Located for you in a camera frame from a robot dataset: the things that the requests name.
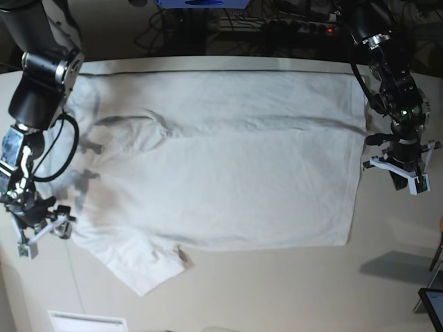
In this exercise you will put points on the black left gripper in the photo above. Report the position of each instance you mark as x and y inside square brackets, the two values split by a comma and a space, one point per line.
[404, 152]

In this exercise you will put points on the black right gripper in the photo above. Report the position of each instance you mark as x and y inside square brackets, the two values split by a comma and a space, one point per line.
[34, 212]

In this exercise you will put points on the white T-shirt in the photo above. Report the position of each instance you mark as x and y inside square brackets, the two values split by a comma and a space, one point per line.
[211, 160]

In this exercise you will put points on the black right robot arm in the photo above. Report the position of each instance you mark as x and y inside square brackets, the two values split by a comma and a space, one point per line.
[50, 40]

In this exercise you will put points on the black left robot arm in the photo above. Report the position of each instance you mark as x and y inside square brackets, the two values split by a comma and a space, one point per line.
[371, 24]

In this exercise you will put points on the white paper sheet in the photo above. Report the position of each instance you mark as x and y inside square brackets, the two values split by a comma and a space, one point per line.
[62, 321]

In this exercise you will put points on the grey tablet stand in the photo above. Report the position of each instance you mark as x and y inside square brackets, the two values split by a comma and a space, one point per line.
[434, 283]

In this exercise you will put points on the dark tablet screen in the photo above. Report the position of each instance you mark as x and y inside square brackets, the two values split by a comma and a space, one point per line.
[432, 300]

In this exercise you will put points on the power strip with red light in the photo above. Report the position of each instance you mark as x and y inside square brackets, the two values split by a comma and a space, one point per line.
[312, 28]

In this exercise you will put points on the blue box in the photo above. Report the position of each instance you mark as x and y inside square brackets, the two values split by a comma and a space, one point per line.
[181, 4]

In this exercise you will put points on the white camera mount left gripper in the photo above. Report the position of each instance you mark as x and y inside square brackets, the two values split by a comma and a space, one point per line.
[418, 181]

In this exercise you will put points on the white camera mount gripper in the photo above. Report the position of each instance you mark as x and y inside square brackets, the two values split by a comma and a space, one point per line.
[28, 240]
[418, 181]

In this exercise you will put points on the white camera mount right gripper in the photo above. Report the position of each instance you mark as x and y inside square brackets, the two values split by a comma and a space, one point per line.
[28, 240]

